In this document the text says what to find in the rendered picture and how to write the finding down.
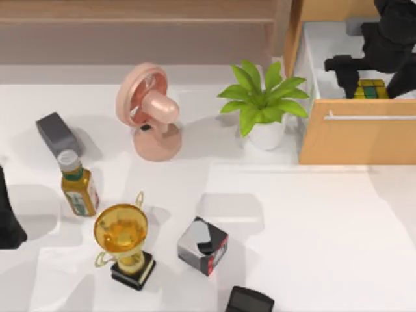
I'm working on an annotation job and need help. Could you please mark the coloured puzzle cube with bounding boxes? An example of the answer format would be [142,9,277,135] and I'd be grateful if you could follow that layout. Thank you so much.
[353,78,390,99]

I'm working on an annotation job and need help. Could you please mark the pale grey rounded box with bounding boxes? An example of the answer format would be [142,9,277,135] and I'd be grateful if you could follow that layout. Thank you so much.
[345,18,380,37]

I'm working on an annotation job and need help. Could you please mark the grey drawer inside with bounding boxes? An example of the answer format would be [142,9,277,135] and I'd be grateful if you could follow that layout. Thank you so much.
[301,19,416,100]

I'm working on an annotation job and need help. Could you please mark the pale wooden drawer front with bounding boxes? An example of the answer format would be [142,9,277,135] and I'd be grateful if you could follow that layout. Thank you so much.
[298,98,416,166]

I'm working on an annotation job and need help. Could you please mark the wooden drawer cabinet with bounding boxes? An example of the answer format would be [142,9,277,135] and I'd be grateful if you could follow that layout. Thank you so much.
[281,0,416,79]

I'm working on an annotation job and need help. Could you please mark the green plant in white pot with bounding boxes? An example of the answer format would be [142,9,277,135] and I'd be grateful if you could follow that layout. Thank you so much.
[216,59,311,151]

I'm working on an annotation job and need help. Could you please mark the pink table fan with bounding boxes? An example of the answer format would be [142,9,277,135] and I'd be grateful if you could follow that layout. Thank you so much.
[115,62,183,163]

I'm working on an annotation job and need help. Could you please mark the grey black red box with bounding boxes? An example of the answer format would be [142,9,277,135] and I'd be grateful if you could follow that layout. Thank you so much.
[177,216,229,277]

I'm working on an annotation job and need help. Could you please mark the wooden shelf cupboard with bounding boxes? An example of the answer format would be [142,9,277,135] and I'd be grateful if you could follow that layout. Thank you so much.
[0,0,293,66]

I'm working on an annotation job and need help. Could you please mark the black calculator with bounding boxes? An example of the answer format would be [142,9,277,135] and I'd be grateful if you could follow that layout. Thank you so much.
[225,285,275,312]

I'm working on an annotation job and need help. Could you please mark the gold trophy on black base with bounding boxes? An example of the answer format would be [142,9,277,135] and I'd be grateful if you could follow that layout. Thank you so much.
[93,190,157,292]

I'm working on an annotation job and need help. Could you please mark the yellow bottle with grey cap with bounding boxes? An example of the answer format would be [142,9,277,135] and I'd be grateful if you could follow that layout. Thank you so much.
[57,149,101,218]

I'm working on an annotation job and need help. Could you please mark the dark grey box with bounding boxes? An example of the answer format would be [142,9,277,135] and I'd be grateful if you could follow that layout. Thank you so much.
[35,112,83,159]

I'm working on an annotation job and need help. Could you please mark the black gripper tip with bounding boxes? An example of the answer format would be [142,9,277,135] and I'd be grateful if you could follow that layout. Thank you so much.
[0,165,29,251]

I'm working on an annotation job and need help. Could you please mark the long metal drawer handle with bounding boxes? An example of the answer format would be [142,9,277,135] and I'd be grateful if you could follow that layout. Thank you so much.
[323,110,416,122]

